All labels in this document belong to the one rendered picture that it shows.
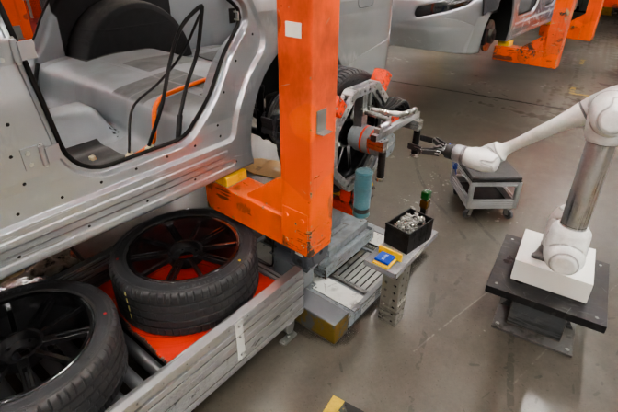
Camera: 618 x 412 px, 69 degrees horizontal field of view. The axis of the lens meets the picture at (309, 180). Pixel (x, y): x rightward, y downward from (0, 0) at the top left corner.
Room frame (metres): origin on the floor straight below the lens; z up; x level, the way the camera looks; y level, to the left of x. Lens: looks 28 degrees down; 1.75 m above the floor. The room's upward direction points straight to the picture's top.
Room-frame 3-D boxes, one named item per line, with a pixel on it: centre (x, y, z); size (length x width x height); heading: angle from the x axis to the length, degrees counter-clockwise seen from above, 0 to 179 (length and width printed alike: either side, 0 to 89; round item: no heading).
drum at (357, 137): (2.09, -0.31, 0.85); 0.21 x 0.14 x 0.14; 51
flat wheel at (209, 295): (1.66, 0.57, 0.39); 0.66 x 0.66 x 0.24
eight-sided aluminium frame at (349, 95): (2.13, -0.26, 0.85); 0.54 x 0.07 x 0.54; 141
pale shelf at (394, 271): (1.75, -0.45, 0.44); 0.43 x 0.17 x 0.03; 141
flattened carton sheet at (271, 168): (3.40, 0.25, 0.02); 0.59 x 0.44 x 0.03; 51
